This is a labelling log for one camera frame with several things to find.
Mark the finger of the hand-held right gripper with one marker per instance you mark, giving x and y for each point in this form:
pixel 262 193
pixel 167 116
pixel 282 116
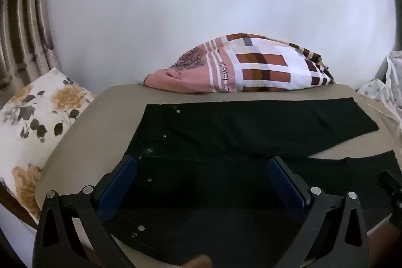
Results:
pixel 388 181

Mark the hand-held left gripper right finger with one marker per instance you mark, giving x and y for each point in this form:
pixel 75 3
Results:
pixel 286 189

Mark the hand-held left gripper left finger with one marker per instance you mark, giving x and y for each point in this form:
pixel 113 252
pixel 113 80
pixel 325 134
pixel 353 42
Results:
pixel 118 188

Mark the black pants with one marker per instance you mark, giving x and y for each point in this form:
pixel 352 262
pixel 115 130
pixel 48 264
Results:
pixel 251 126

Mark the beige bed sheet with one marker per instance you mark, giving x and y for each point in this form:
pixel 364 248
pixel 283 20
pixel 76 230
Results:
pixel 94 117

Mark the white dotted cloth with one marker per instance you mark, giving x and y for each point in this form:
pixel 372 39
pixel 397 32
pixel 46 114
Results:
pixel 386 89

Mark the floral white pillow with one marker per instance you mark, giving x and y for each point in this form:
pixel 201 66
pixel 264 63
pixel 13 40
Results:
pixel 34 117

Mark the checked brown white pillow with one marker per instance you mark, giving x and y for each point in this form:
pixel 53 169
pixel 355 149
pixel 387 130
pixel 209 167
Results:
pixel 267 67

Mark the striped brown curtain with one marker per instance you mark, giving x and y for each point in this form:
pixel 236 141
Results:
pixel 28 20

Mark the wooden bed frame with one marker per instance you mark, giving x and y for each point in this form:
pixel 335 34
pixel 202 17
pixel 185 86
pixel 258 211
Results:
pixel 12 202

